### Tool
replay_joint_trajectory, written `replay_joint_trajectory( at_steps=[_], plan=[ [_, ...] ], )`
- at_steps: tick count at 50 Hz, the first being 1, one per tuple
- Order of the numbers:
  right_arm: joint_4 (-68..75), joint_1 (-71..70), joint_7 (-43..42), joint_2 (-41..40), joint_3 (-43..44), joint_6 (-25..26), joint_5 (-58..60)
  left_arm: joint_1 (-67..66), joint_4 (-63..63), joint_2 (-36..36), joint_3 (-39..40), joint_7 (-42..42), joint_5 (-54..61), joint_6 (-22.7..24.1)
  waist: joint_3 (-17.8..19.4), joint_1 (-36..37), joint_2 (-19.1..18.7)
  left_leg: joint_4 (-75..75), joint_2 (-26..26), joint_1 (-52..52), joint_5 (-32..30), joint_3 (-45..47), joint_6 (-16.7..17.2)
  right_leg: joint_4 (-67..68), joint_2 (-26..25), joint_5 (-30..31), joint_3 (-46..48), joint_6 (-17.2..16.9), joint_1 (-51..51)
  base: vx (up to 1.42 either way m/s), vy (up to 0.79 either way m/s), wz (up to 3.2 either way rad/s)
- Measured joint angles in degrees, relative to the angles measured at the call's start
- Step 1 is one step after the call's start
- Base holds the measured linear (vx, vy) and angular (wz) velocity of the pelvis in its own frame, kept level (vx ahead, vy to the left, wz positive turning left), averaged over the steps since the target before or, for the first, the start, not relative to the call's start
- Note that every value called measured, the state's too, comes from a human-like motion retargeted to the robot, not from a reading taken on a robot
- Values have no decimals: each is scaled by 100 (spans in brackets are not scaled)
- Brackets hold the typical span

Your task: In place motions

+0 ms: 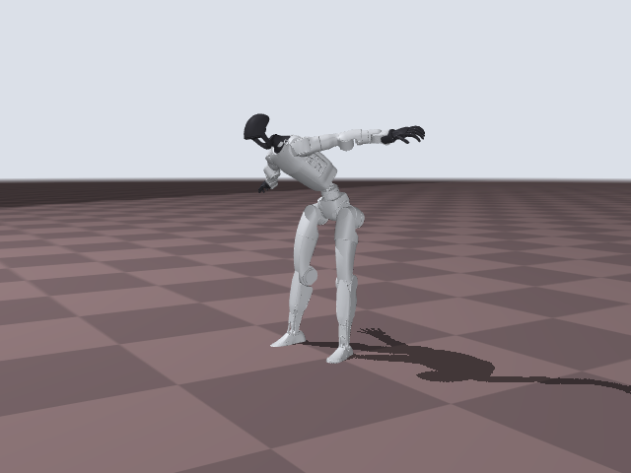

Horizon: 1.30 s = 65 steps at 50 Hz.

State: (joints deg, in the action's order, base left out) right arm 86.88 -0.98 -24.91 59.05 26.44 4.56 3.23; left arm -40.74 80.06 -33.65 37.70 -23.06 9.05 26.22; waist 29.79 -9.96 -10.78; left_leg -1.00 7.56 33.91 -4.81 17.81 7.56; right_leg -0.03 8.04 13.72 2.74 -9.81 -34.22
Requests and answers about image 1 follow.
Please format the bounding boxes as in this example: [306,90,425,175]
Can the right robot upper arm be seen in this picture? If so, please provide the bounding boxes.
[263,149,281,180]

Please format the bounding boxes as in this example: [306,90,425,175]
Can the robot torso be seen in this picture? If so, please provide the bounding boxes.
[270,135,350,221]

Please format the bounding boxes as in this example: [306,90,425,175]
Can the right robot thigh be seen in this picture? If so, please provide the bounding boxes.
[294,203,328,286]

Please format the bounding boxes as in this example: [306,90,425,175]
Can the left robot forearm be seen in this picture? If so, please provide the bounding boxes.
[338,129,390,145]

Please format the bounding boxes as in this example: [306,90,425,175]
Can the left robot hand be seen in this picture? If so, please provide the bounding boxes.
[381,126,425,144]

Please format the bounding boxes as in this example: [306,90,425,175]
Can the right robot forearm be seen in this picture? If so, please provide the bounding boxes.
[265,165,278,189]

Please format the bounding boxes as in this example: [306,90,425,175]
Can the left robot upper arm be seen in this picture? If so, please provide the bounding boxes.
[291,132,354,157]

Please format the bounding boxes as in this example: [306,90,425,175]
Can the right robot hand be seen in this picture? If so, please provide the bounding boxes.
[258,180,270,193]

